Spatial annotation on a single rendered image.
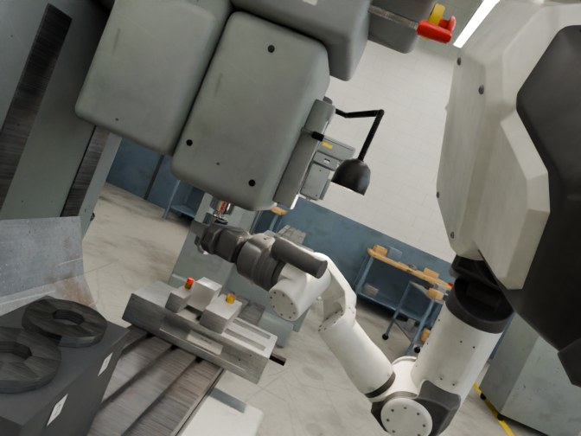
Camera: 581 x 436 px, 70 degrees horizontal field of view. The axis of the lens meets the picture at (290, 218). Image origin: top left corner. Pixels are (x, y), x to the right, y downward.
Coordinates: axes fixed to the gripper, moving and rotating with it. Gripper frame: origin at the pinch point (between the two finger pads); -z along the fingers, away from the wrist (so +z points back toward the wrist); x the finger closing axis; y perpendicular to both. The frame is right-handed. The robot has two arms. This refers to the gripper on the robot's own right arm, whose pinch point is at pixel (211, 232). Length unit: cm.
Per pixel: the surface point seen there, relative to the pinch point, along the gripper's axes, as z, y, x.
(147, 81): -10.9, -21.4, 17.8
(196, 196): -455, 70, -509
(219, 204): 1.0, -5.9, 2.2
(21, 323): 10.0, 11.0, 37.8
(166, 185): -511, 74, -485
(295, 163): 10.6, -18.7, -2.1
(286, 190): 11.0, -13.5, -2.3
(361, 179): 21.7, -20.9, -8.4
